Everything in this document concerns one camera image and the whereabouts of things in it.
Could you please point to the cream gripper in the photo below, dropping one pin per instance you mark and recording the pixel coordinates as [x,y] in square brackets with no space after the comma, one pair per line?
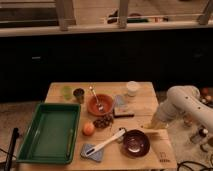
[157,124]

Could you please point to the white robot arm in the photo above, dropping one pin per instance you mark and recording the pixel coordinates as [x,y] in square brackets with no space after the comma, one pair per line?
[182,99]

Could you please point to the white paper cup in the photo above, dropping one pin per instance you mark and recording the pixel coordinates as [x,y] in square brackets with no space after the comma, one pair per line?
[132,88]

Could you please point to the metal cup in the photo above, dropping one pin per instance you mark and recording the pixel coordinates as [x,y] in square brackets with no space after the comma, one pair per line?
[79,95]

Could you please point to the dark brown bowl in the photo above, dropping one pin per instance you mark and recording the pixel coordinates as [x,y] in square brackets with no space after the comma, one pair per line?
[135,143]

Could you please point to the clear plastic bag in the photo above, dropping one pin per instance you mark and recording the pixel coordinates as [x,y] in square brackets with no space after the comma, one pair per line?
[120,103]

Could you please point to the orange clay bowl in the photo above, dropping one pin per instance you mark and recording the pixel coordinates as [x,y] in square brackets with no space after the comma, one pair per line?
[105,100]

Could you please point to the metal spoon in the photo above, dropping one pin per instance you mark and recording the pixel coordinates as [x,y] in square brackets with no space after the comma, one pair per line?
[99,105]

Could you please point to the blue grey cloth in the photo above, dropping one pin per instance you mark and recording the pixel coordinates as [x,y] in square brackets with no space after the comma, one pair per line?
[97,157]

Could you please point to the orange fruit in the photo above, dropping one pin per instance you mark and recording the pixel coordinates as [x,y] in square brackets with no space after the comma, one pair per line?
[88,128]

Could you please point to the white spatula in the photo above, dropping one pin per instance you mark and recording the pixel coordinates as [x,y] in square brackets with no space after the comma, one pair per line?
[101,145]

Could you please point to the green plastic tray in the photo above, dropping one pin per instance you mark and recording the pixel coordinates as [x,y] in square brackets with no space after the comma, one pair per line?
[51,135]

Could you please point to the black stand pole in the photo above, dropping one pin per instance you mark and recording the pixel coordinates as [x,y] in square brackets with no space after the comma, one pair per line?
[15,135]

